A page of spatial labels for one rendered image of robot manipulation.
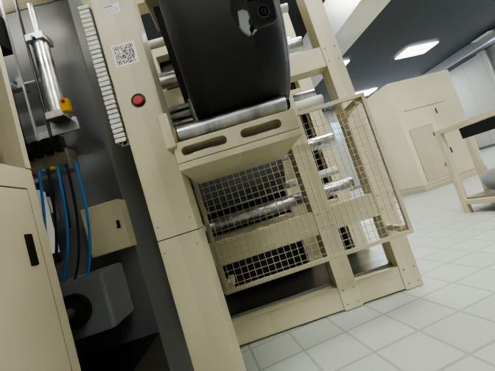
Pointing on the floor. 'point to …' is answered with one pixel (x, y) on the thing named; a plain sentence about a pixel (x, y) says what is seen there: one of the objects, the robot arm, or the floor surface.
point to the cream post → (169, 196)
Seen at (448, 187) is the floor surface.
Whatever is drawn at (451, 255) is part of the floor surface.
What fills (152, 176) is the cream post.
